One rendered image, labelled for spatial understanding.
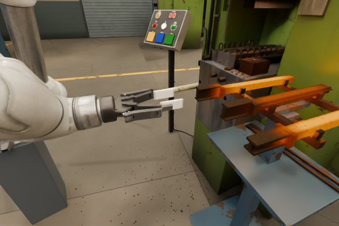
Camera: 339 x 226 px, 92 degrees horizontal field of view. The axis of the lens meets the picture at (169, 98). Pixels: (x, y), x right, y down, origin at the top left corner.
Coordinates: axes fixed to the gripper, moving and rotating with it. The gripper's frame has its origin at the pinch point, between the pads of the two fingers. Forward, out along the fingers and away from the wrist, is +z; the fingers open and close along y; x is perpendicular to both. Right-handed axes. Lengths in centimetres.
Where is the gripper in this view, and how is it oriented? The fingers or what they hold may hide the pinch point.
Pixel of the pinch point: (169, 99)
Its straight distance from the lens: 51.6
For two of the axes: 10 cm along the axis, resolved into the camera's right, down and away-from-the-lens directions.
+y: 3.3, 4.6, -8.3
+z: 9.5, -1.6, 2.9
